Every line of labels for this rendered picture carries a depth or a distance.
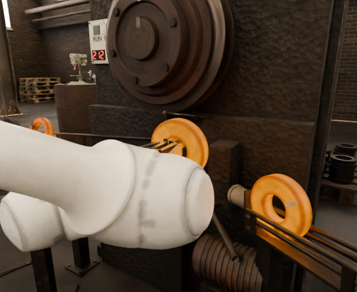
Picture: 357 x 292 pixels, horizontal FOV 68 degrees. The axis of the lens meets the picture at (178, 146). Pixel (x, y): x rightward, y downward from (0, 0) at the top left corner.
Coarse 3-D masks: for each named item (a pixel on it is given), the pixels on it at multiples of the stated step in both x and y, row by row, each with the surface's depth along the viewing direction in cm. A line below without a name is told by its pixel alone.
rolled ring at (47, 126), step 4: (36, 120) 144; (40, 120) 142; (44, 120) 140; (48, 120) 143; (32, 124) 146; (36, 124) 145; (40, 124) 146; (44, 124) 140; (48, 124) 140; (32, 128) 146; (36, 128) 147; (44, 128) 140; (48, 128) 139; (52, 128) 141; (44, 132) 140; (48, 132) 138; (52, 132) 140
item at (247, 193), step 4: (244, 192) 69; (248, 192) 69; (244, 196) 69; (248, 196) 69; (244, 200) 69; (248, 200) 69; (244, 204) 70; (248, 204) 70; (244, 208) 70; (244, 212) 70; (244, 216) 70; (244, 220) 70; (248, 220) 70; (244, 224) 71; (248, 224) 71; (244, 228) 71
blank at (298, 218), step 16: (272, 176) 62; (256, 192) 67; (272, 192) 62; (288, 192) 58; (304, 192) 58; (256, 208) 67; (272, 208) 66; (288, 208) 59; (304, 208) 56; (288, 224) 59; (304, 224) 56
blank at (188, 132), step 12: (168, 120) 65; (180, 120) 64; (156, 132) 68; (168, 132) 66; (180, 132) 64; (192, 132) 62; (192, 144) 63; (204, 144) 63; (192, 156) 64; (204, 156) 63
